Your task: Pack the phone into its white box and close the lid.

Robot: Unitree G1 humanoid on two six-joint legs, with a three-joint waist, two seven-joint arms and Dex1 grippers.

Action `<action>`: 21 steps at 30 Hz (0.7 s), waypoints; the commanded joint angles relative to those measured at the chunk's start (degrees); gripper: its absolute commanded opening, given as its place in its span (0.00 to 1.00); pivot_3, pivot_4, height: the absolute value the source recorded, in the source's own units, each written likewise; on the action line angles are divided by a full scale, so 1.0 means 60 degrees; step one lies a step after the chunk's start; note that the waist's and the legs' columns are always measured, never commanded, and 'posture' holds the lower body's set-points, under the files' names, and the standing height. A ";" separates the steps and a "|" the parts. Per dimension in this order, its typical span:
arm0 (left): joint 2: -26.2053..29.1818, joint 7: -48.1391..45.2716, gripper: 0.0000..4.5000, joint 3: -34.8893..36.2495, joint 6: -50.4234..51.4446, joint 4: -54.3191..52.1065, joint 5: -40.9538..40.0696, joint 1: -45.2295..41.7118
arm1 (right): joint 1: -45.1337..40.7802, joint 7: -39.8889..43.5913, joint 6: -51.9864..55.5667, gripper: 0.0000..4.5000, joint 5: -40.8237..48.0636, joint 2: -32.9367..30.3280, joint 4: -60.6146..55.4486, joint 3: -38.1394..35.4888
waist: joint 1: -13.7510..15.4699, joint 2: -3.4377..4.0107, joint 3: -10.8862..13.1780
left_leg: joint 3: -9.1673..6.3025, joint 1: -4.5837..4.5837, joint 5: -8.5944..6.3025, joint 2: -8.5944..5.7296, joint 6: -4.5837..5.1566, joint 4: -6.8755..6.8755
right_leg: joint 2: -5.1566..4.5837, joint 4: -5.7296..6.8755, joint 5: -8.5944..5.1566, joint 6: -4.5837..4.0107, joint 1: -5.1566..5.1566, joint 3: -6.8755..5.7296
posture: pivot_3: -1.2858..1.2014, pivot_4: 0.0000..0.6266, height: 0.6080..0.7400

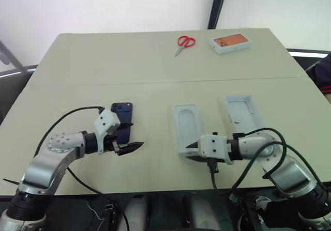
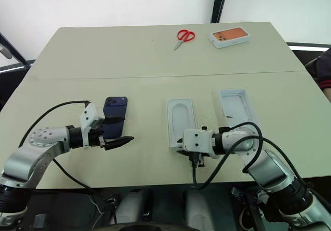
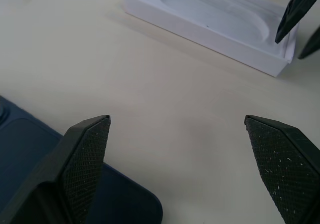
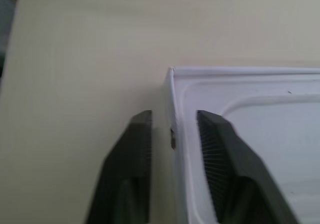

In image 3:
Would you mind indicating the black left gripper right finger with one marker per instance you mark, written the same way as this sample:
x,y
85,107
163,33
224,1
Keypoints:
x,y
282,164

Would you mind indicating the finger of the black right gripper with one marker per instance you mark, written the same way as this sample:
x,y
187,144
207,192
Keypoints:
x,y
311,46
292,11

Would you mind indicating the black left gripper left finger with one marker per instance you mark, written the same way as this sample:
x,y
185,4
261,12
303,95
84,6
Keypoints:
x,y
75,164

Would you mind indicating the white phone box base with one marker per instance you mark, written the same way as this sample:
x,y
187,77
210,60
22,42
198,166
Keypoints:
x,y
225,23

